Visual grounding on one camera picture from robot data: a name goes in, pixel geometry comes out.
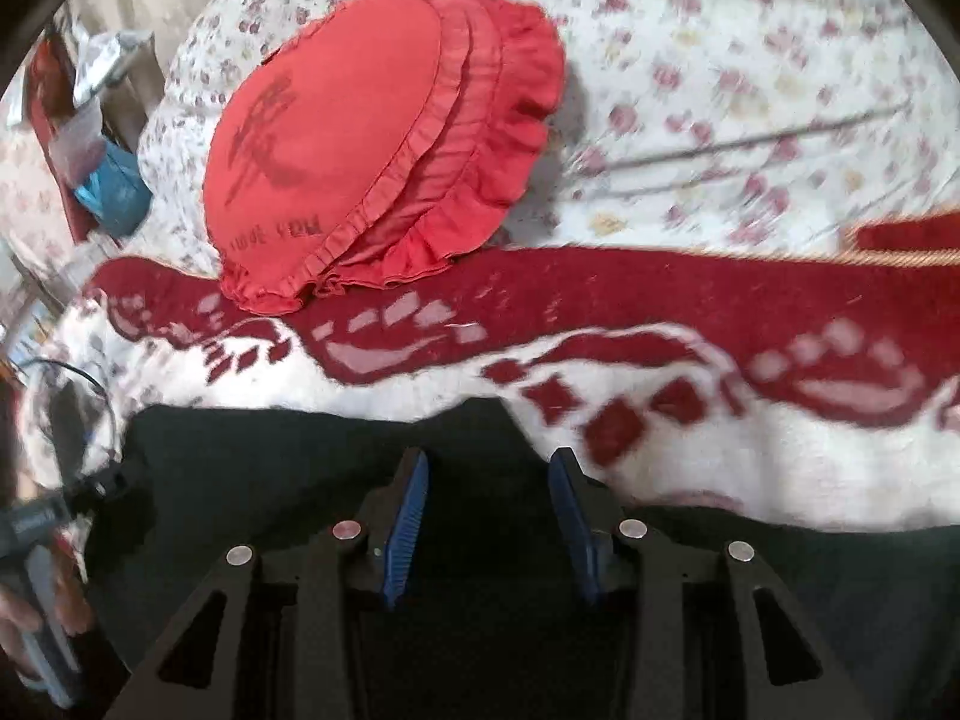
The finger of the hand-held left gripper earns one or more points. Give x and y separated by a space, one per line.
97 489

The red and white patterned blanket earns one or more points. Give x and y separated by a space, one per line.
675 300

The red cloth with gold trim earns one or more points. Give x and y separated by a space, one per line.
911 236

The black pants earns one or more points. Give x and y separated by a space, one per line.
270 465

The person's left hand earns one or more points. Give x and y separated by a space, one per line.
79 592

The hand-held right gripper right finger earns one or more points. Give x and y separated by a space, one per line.
574 536

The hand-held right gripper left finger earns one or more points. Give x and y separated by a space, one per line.
406 532

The blue plastic bag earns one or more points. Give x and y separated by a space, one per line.
112 187

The white floral bed sheet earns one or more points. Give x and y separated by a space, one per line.
735 67

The silver foil bag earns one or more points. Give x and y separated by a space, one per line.
112 56

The red heart-shaped ruffled cushion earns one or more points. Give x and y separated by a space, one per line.
337 135

